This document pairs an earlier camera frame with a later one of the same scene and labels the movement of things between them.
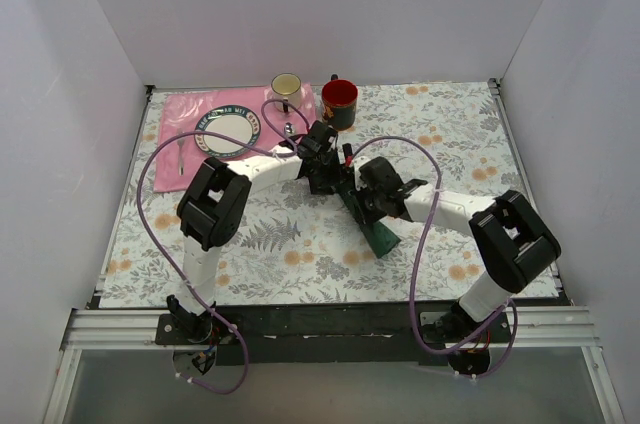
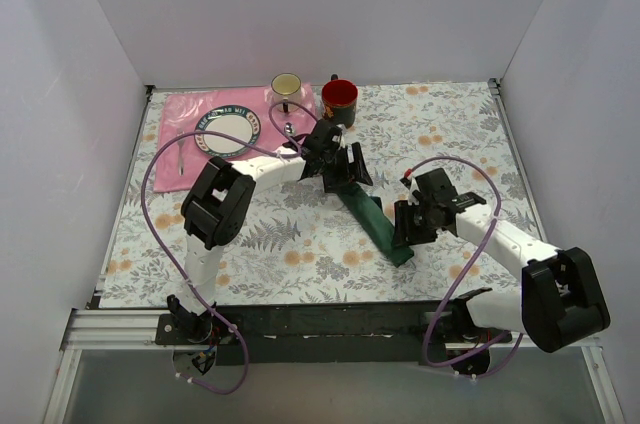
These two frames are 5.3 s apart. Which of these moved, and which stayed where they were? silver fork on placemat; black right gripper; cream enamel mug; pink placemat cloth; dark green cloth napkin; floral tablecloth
Moved: dark green cloth napkin; black right gripper
Stayed: floral tablecloth; silver fork on placemat; pink placemat cloth; cream enamel mug
